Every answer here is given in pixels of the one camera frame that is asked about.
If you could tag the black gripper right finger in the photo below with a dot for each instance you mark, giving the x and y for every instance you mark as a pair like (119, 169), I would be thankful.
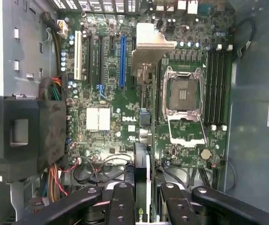
(176, 206)

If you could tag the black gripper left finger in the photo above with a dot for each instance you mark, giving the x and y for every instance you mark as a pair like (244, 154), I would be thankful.
(122, 206)

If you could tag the silver coin battery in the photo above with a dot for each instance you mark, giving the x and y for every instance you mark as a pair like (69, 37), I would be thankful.
(205, 154)

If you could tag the silver socket cover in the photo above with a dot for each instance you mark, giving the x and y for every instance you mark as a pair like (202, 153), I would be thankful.
(187, 131)

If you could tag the white chipset heatsink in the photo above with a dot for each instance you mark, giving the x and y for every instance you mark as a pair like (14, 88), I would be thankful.
(98, 119)

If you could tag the green motherboard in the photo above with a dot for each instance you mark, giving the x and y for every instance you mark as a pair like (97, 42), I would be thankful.
(115, 98)

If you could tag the black fan shroud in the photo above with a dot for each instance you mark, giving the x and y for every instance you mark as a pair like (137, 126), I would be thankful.
(31, 140)

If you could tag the CPU socket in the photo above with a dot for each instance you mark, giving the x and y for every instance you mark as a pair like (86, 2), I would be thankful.
(183, 93)

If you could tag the black RAM slot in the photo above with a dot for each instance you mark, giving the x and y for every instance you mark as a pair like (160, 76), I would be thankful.
(215, 86)
(221, 86)
(209, 86)
(226, 86)

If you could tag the blue expansion slot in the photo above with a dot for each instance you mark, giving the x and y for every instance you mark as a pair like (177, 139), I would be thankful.
(123, 61)

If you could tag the grey open PC case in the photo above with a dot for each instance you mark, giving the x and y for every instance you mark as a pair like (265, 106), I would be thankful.
(254, 82)

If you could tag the long black expansion slot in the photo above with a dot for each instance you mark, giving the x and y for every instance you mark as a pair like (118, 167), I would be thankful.
(89, 61)
(101, 58)

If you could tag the white expansion slot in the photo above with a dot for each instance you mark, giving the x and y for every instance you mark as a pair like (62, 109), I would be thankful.
(78, 55)

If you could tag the short black expansion slot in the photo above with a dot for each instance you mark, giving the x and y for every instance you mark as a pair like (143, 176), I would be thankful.
(112, 43)

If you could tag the grey power supply unit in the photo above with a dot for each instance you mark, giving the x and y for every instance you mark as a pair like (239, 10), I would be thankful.
(19, 58)

